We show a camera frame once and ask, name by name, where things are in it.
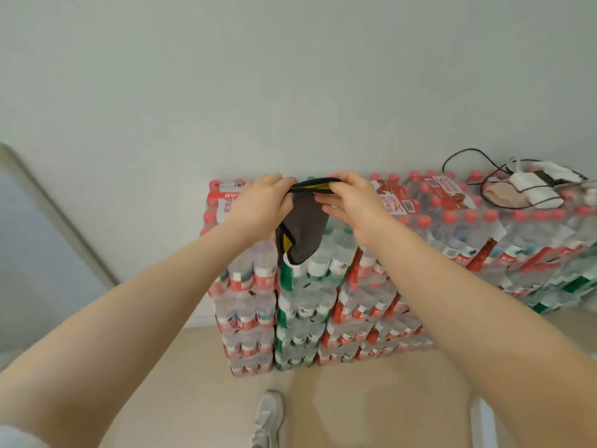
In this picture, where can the person's right hand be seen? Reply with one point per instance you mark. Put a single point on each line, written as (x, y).
(361, 209)

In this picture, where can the person's left hand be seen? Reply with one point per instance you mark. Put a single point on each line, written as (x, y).
(259, 209)

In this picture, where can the dark grey cleaning cloth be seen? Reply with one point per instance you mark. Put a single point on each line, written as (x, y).
(303, 228)

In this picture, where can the person's left forearm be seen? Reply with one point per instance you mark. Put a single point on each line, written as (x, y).
(107, 349)

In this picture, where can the person's right forearm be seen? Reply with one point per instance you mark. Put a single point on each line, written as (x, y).
(503, 331)

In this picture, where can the stack of water bottle packs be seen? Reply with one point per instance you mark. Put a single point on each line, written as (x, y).
(489, 237)

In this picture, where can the pink packet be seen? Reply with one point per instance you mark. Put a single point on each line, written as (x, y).
(501, 193)

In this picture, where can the white charger adapter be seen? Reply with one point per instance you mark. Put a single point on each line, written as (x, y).
(536, 191)

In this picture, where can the white sneaker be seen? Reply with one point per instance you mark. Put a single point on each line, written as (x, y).
(268, 419)

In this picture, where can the framed whiteboard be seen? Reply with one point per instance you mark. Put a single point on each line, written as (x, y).
(42, 256)

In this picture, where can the white shirt sleeve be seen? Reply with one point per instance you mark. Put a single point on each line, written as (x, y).
(18, 438)

